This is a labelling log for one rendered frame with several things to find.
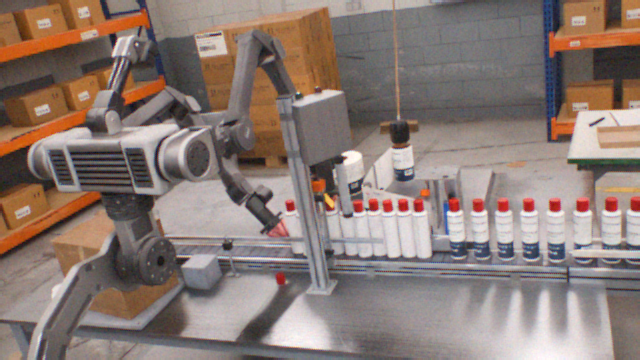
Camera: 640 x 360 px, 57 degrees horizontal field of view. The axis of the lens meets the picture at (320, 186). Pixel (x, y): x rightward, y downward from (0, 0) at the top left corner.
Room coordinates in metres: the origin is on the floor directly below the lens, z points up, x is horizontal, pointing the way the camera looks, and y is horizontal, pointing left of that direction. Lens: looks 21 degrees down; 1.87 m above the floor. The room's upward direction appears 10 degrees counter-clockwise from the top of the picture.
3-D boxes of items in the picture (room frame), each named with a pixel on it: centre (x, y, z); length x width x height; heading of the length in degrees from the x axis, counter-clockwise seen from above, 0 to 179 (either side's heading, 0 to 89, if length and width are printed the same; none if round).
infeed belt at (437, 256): (1.91, 0.04, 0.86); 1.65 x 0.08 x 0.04; 66
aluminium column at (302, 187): (1.76, 0.06, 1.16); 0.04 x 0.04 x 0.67; 66
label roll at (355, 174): (2.49, -0.10, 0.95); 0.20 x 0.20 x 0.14
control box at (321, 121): (1.79, -0.03, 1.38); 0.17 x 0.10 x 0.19; 121
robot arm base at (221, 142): (1.55, 0.27, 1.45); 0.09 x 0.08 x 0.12; 60
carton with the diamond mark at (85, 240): (1.92, 0.77, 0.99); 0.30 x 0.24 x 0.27; 56
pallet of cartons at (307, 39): (5.91, 0.26, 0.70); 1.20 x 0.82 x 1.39; 66
